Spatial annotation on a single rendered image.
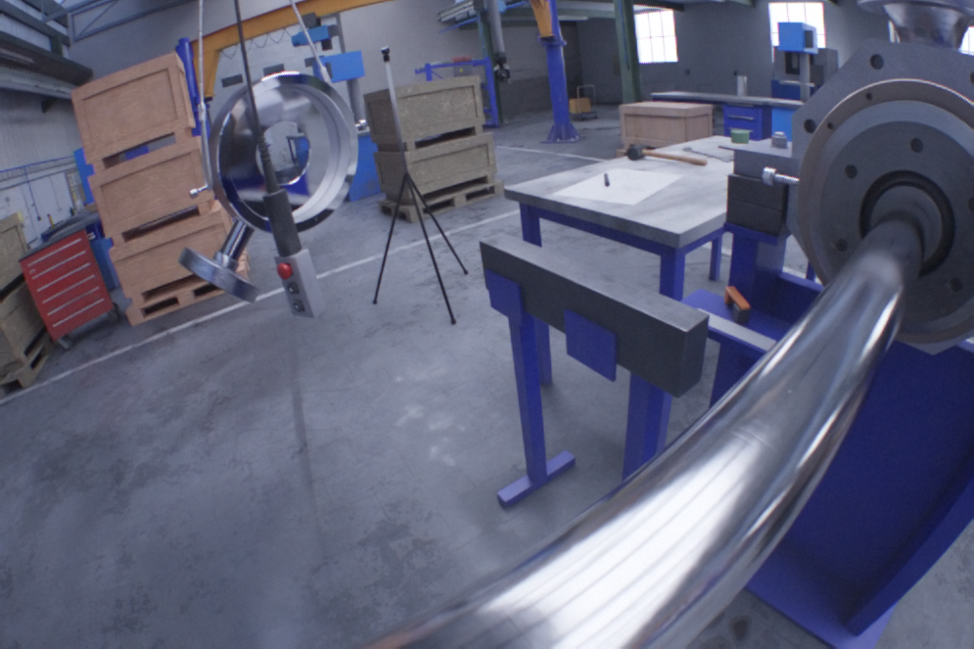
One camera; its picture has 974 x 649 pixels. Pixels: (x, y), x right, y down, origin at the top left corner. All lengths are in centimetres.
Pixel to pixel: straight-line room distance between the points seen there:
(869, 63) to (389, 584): 167
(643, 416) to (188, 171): 376
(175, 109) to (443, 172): 266
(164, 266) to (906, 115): 431
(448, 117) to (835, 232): 431
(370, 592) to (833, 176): 149
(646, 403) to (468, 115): 425
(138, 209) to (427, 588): 360
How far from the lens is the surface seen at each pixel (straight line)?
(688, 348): 76
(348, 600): 150
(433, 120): 462
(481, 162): 493
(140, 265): 425
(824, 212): 69
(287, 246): 82
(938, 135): 64
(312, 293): 85
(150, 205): 414
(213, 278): 95
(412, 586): 146
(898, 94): 69
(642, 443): 97
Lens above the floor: 126
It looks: 25 degrees down
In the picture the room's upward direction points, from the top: 8 degrees counter-clockwise
